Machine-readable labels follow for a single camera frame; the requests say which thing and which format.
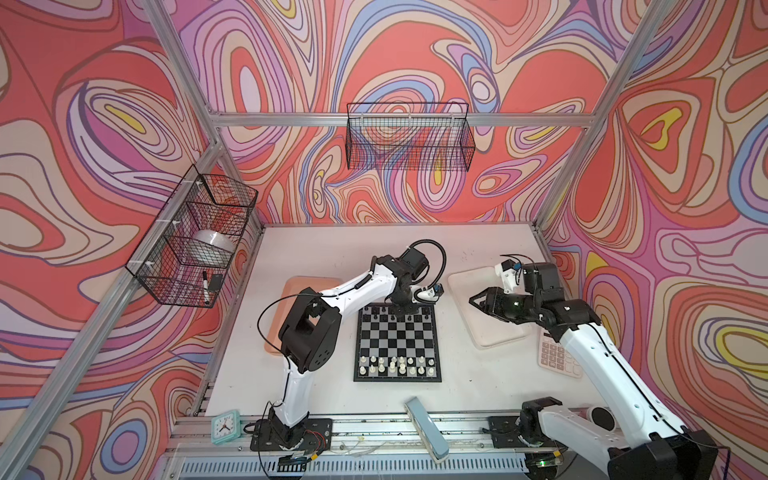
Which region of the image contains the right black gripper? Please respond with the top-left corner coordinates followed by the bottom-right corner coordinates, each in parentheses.
top-left (469, 286), bottom-right (540, 322)

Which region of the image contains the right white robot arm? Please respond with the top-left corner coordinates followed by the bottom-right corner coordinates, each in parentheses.
top-left (469, 263), bottom-right (718, 479)

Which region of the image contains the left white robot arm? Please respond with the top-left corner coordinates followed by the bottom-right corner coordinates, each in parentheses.
top-left (268, 239), bottom-right (447, 429)

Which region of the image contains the white plastic tray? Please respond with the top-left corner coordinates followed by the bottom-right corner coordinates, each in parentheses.
top-left (447, 266), bottom-right (535, 350)

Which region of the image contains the black and silver chessboard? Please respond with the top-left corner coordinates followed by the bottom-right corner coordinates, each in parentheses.
top-left (353, 303), bottom-right (442, 383)

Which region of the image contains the pink calculator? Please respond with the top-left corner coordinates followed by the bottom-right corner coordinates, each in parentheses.
top-left (537, 330), bottom-right (583, 379)

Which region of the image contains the pink plastic tray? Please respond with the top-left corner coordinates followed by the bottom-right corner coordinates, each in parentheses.
top-left (264, 276), bottom-right (342, 357)

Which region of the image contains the grey stapler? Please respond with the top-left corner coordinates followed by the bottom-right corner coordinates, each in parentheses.
top-left (404, 397), bottom-right (450, 464)

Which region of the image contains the black marker pen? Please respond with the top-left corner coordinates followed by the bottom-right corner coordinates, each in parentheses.
top-left (202, 271), bottom-right (211, 305)

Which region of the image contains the silver tape roll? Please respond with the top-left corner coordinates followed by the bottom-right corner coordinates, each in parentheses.
top-left (188, 229), bottom-right (235, 262)

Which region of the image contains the green alarm clock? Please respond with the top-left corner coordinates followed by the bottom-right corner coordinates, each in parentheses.
top-left (210, 410), bottom-right (242, 445)

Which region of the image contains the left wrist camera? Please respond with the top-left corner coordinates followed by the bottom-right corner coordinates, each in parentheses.
top-left (414, 283), bottom-right (444, 304)

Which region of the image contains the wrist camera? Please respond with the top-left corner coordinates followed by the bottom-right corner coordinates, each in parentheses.
top-left (414, 283), bottom-right (444, 304)
top-left (494, 258), bottom-right (523, 294)

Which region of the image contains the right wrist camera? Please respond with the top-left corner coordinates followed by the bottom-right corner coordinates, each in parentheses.
top-left (494, 258), bottom-right (523, 294)

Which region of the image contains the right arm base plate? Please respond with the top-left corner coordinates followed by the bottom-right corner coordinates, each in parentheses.
top-left (481, 415), bottom-right (568, 451)

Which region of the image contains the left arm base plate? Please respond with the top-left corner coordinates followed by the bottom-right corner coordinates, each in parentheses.
top-left (244, 418), bottom-right (333, 453)

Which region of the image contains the back black wire basket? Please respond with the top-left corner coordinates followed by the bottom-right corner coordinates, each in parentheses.
top-left (345, 101), bottom-right (476, 172)

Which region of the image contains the black wire basket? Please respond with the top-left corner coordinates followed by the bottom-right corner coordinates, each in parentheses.
top-left (345, 101), bottom-right (476, 172)
top-left (125, 166), bottom-right (258, 308)

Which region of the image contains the left black wire basket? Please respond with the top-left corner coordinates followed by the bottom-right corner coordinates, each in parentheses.
top-left (125, 166), bottom-right (258, 308)

